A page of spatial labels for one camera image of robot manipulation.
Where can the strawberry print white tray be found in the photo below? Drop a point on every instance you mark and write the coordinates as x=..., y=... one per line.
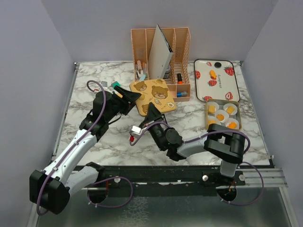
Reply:
x=225, y=87

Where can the light blue eraser case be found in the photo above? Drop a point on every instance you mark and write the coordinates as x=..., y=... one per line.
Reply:
x=142, y=77

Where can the small oval brown cookie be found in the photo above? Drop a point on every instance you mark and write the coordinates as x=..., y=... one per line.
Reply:
x=220, y=117

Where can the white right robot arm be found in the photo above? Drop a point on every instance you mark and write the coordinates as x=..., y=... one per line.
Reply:
x=225, y=143

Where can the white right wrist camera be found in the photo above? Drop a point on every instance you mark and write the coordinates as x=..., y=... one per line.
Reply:
x=135, y=132

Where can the black orange marker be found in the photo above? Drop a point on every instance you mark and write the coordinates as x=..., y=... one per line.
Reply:
x=179, y=77

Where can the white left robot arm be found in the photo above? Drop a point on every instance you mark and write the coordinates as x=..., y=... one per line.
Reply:
x=51, y=188

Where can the rectangular tan biscuit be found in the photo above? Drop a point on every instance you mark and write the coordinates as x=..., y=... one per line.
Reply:
x=211, y=109

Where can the pink white stapler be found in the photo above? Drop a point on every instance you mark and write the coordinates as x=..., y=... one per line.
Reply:
x=140, y=69

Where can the silver tin lid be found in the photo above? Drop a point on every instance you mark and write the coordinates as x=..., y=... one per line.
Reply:
x=154, y=91

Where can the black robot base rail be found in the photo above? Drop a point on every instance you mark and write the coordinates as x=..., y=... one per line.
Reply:
x=154, y=181

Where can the teal eraser block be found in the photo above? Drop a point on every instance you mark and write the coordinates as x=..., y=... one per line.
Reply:
x=115, y=84

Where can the peach plastic desk organizer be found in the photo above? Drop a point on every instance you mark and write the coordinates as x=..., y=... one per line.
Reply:
x=141, y=40

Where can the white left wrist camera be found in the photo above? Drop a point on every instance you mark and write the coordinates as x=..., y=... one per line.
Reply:
x=105, y=86

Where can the rectangular yellow cracker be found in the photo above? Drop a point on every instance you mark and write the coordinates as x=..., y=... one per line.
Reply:
x=230, y=110

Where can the white paper cupcake liner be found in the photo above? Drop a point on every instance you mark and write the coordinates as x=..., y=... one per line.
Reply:
x=213, y=103
x=217, y=122
x=230, y=104
x=226, y=115
x=232, y=120

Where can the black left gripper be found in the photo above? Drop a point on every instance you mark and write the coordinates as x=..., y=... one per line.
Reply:
x=127, y=105

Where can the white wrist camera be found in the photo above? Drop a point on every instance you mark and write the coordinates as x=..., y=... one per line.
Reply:
x=135, y=132
x=105, y=86

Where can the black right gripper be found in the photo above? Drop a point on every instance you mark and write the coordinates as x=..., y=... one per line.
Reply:
x=153, y=114

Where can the grey folder board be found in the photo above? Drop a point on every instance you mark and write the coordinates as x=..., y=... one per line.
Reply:
x=161, y=52

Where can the orange fish-shaped cookie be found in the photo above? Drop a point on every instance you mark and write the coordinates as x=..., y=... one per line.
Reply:
x=213, y=75
x=232, y=125

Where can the black round sandwich cookie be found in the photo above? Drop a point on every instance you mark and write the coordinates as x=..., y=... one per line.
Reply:
x=217, y=64

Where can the gold metal cookie tin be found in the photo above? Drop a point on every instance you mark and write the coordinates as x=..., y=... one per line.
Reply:
x=221, y=103

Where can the blue white patterned tin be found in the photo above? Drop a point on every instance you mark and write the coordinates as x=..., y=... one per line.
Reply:
x=167, y=72

